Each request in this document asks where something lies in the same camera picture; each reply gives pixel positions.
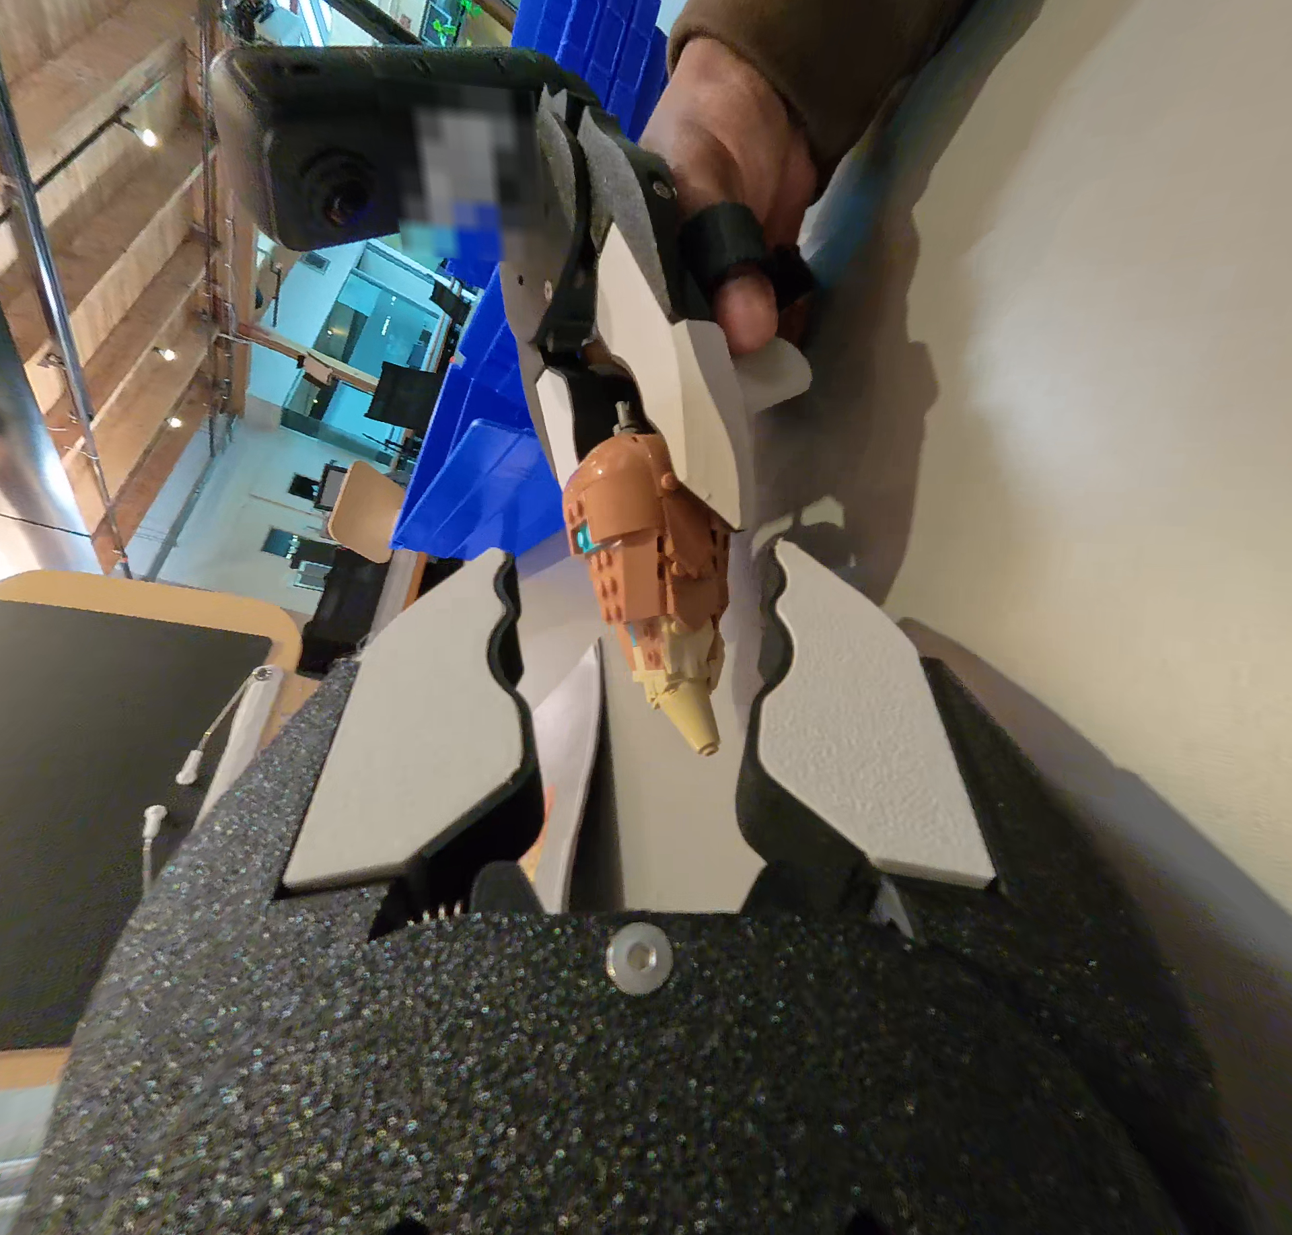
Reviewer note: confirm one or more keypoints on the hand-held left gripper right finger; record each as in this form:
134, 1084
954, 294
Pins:
869, 751

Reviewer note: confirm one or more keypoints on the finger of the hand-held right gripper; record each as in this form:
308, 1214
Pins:
697, 418
554, 418

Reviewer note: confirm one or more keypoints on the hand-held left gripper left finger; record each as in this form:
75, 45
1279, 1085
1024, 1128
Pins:
425, 751

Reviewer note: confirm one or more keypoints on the brown toy brick model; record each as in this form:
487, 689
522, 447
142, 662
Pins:
647, 549

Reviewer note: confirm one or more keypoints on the grey desk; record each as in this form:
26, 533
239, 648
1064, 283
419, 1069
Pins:
1111, 346

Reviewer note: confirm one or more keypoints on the person's right hand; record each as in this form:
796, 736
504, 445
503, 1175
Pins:
737, 155

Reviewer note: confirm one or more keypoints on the grey instruction booklet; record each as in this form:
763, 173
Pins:
571, 751

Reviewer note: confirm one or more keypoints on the tan wooden chair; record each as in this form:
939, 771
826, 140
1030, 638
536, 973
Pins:
364, 513

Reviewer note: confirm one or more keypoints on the black-topped tan table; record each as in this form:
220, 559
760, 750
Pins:
102, 801

